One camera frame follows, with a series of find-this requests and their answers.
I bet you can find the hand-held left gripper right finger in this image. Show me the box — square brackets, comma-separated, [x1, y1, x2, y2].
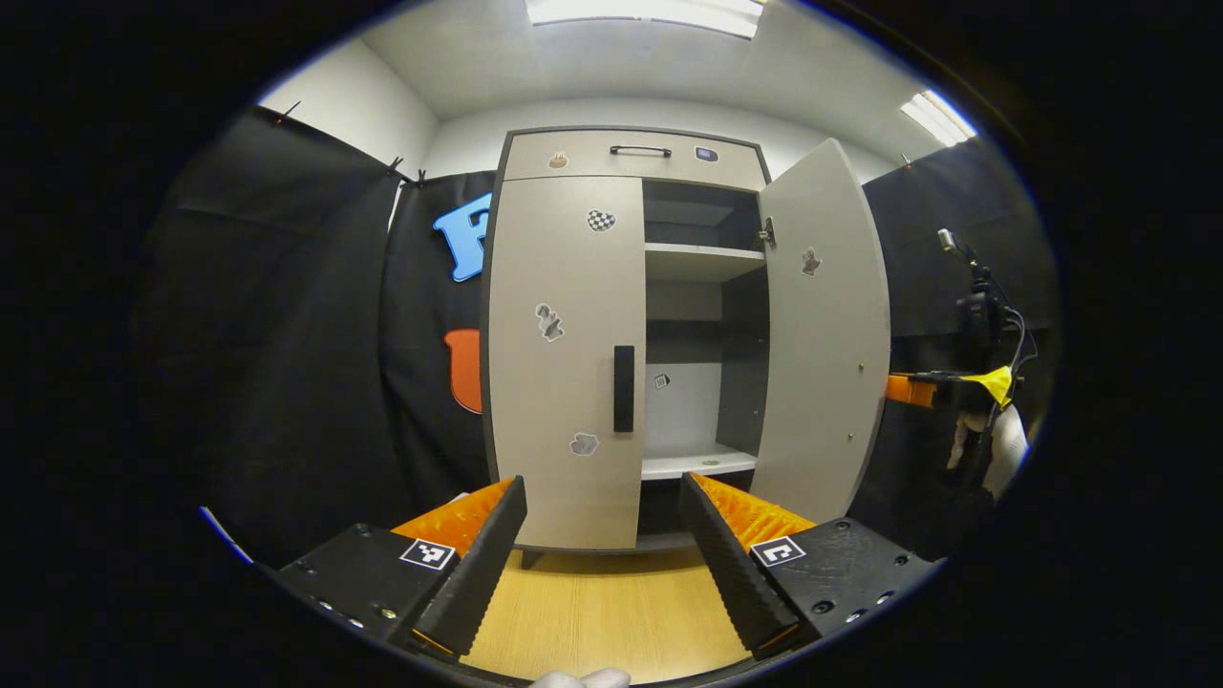
[678, 471, 942, 660]

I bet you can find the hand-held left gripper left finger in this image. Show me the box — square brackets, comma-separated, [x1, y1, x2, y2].
[256, 476, 528, 658]

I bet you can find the grey double-door shoe cabinet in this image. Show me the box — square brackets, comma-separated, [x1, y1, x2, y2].
[481, 124, 773, 570]

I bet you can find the beige checkered-sticker shoe cabinet door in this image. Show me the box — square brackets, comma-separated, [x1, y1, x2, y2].
[485, 176, 648, 552]

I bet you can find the white cabinet shelf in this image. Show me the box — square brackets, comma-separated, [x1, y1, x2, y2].
[644, 242, 767, 284]
[641, 442, 760, 482]

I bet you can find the small ceiling light panel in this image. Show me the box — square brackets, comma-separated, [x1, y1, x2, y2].
[899, 89, 979, 148]

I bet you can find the black backdrop cloth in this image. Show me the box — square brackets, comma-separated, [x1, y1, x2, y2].
[134, 103, 1063, 567]

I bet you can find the row of black cloth clips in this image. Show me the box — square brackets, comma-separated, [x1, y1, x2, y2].
[275, 99, 914, 186]

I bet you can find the long ceiling light panel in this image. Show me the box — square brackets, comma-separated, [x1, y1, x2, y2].
[524, 0, 767, 40]

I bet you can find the beige cabinet drawer black handle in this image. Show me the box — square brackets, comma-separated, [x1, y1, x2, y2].
[502, 130, 769, 192]

